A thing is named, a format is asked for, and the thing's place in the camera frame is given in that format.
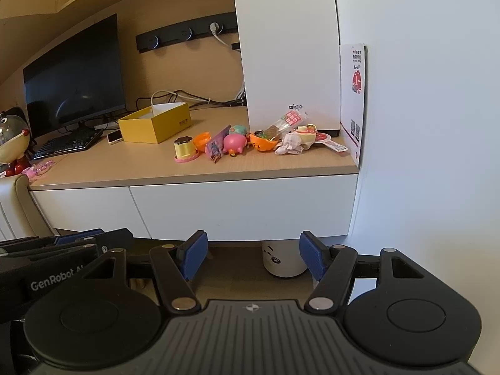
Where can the white card with red print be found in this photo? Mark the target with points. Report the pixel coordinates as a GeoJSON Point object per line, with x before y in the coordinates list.
{"type": "Point", "coordinates": [353, 101]}

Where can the black keyboard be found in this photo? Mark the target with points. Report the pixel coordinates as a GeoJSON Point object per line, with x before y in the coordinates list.
{"type": "Point", "coordinates": [66, 144]}

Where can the small orange plastic shell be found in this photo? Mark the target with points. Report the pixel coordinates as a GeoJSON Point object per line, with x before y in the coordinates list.
{"type": "Point", "coordinates": [202, 142]}

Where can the pink plastic trinket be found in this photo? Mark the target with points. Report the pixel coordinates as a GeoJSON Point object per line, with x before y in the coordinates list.
{"type": "Point", "coordinates": [39, 170]}

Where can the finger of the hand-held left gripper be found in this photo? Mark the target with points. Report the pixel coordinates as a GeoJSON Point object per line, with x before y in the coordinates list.
{"type": "Point", "coordinates": [47, 253]}
{"type": "Point", "coordinates": [74, 239]}

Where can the small white device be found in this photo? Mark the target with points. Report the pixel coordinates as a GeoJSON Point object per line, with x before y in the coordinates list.
{"type": "Point", "coordinates": [115, 136]}

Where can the teal egg toy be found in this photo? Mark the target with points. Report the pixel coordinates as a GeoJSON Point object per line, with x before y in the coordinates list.
{"type": "Point", "coordinates": [238, 129]}

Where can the black wall power rail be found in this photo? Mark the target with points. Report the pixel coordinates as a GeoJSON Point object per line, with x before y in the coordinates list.
{"type": "Point", "coordinates": [172, 37]}

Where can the red white packet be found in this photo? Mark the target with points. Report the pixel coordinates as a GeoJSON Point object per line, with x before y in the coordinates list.
{"type": "Point", "coordinates": [332, 143]}

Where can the cream cake toy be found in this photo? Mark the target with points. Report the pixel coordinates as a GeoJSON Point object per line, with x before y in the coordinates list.
{"type": "Point", "coordinates": [304, 136]}

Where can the yellow pudding cup toy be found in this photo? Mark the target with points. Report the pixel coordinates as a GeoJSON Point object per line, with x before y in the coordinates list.
{"type": "Point", "coordinates": [185, 150]}

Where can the yellow cardboard box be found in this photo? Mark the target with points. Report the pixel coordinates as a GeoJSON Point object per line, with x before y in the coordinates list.
{"type": "Point", "coordinates": [156, 127]}

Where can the orange spiky plastic shell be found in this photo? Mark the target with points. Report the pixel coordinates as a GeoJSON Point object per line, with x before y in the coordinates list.
{"type": "Point", "coordinates": [263, 145]}

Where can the pink pig toy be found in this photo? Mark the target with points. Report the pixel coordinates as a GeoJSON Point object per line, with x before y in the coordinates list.
{"type": "Point", "coordinates": [234, 144]}

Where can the white waste bin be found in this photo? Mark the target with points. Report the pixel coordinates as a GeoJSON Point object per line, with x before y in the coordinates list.
{"type": "Point", "coordinates": [285, 259]}

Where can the purple picture card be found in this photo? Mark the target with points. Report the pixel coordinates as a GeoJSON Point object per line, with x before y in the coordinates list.
{"type": "Point", "coordinates": [216, 144]}

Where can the white narrow drawer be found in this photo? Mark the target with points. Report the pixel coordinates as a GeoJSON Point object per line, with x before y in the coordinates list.
{"type": "Point", "coordinates": [86, 211]}

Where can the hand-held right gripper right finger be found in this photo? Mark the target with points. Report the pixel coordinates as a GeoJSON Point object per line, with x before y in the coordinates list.
{"type": "Point", "coordinates": [312, 254]}

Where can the clear snack packet red label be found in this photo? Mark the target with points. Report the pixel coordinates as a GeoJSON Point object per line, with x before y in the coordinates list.
{"type": "Point", "coordinates": [289, 119]}

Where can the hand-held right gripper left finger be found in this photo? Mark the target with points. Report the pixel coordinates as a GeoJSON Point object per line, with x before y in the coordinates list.
{"type": "Point", "coordinates": [195, 254]}

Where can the white computer case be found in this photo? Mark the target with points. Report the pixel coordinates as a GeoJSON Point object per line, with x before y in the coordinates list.
{"type": "Point", "coordinates": [289, 47]}

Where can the round bear figurine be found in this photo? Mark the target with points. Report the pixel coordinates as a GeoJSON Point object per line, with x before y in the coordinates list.
{"type": "Point", "coordinates": [13, 140]}

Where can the black computer monitor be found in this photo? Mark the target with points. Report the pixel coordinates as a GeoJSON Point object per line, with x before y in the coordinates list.
{"type": "Point", "coordinates": [74, 78]}

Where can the beige chair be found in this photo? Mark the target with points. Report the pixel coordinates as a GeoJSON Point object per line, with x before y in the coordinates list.
{"type": "Point", "coordinates": [19, 207]}

